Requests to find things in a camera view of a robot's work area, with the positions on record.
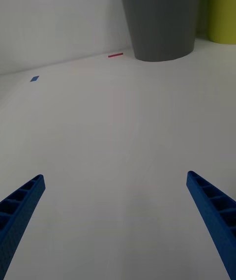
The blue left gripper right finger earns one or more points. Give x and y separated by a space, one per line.
216 213

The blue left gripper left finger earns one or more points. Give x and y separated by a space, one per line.
17 213

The grey plastic waste bin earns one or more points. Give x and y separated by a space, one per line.
159 14

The yellow-green plastic waste bin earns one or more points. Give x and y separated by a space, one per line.
222 2

